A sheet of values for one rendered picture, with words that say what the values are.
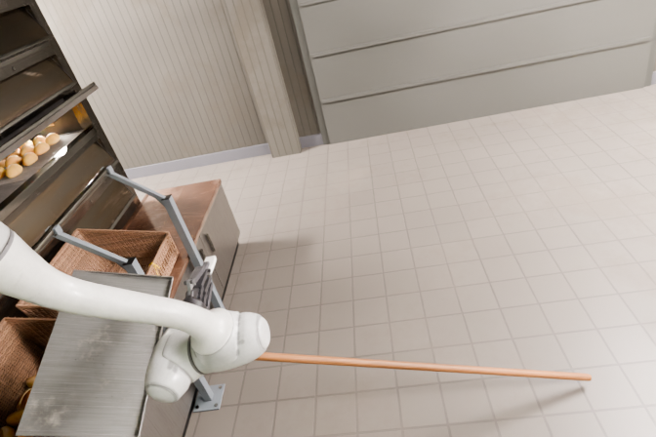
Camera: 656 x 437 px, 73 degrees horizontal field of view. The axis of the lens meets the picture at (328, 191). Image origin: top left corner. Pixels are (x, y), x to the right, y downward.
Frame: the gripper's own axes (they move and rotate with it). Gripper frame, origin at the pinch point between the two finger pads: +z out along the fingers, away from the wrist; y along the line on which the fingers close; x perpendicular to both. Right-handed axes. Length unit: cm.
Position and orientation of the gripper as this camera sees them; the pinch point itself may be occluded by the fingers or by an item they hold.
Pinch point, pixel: (208, 265)
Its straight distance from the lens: 135.9
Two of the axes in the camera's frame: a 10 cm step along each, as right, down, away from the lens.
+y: 2.1, 8.3, 5.2
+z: 0.2, -5.3, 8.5
